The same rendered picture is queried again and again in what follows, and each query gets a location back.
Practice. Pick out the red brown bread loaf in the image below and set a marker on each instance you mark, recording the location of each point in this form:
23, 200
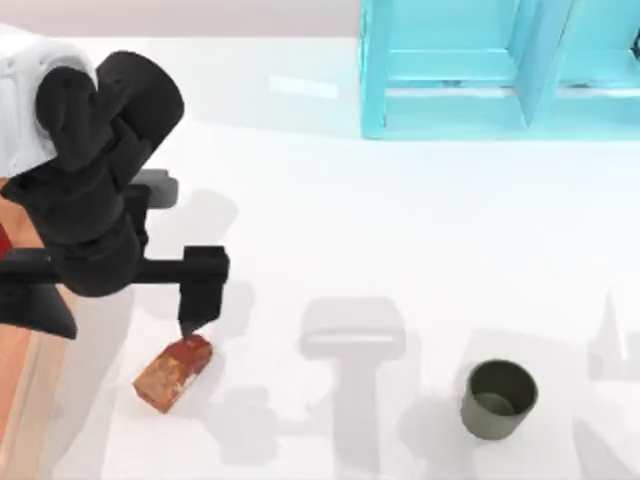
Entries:
172, 375

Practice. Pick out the orange wooden box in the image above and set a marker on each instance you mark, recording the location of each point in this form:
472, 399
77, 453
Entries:
30, 400

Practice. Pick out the light blue rack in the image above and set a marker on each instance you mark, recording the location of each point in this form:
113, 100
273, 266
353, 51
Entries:
450, 100

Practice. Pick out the grey green cup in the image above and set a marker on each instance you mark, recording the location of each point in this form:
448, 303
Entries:
492, 410

